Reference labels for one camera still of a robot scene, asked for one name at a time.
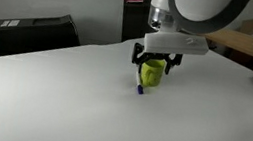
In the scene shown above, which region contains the wooden side table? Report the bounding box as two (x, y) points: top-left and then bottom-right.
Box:
(201, 25), (253, 65)

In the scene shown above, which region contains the blue capped white marker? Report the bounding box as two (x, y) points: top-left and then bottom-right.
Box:
(132, 69), (149, 96)

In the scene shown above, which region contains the black tall shelf unit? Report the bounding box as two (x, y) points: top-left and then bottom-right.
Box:
(116, 0), (155, 46)

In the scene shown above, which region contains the pink flat item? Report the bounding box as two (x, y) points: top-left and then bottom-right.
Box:
(125, 0), (144, 6)

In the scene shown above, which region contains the black computer tower case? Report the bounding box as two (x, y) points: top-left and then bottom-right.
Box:
(0, 4), (86, 69)

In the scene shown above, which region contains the yellow-green ceramic mug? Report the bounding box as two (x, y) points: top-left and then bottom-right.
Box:
(137, 57), (166, 90)

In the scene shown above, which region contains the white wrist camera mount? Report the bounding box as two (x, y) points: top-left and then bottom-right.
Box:
(141, 27), (212, 63)

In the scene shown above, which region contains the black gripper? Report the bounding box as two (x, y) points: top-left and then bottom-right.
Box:
(128, 41), (185, 81)

